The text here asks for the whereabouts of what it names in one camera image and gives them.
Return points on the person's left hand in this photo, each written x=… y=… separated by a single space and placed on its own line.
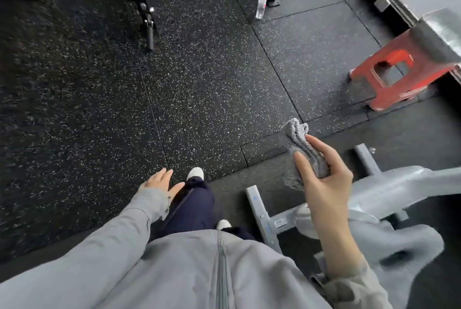
x=158 y=183

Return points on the grey gym machine frame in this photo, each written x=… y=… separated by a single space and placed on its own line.
x=392 y=186

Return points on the person's left forearm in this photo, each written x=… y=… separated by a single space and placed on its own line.
x=119 y=227

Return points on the person's left thumb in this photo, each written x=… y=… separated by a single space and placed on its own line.
x=177 y=190

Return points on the grey zip jacket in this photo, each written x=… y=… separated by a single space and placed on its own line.
x=187 y=276

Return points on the grey cleaning cloth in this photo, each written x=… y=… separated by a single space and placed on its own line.
x=304 y=150

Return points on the person's right thumb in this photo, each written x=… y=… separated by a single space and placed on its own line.
x=305 y=172

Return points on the red plastic stool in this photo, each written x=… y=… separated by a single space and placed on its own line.
x=387 y=67

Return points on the person's right hand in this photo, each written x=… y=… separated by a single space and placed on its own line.
x=329 y=193

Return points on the clear plastic water bottle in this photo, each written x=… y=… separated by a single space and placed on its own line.
x=261 y=4

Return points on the metal window frame rail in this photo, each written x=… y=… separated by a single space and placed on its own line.
x=398 y=4

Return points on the person's right forearm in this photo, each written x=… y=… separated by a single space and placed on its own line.
x=340 y=247

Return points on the white shoe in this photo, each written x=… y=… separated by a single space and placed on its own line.
x=223 y=224
x=195 y=173

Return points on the grey metal box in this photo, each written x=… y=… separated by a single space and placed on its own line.
x=437 y=37

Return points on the navy trousers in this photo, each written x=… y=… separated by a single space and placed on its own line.
x=192 y=208

